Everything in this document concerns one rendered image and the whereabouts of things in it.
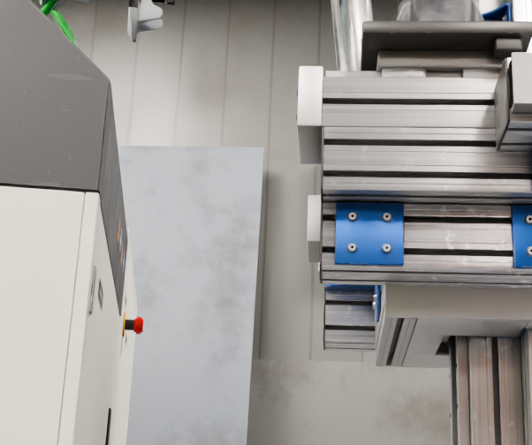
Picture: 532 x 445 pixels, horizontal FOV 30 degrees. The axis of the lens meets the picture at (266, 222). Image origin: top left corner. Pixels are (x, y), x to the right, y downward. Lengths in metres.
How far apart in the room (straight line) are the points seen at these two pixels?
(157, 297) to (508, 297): 2.51
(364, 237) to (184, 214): 2.64
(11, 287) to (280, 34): 3.26
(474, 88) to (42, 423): 0.70
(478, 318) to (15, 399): 0.62
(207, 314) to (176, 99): 1.05
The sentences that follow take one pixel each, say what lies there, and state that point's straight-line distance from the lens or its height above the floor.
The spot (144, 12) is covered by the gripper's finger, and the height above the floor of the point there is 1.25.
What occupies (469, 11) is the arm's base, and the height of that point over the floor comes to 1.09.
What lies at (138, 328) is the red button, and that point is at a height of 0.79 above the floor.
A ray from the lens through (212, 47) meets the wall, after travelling 4.39.
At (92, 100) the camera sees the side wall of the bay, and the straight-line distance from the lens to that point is 1.32.
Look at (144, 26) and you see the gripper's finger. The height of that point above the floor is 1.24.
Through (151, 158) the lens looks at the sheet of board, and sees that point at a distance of 4.06.
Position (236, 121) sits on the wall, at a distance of 4.22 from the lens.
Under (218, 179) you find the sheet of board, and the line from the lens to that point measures 3.97.
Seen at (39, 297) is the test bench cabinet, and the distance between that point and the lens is 1.24.
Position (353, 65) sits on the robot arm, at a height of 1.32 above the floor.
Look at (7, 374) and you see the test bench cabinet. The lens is 1.22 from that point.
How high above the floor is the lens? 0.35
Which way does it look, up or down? 19 degrees up
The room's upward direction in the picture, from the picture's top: 3 degrees clockwise
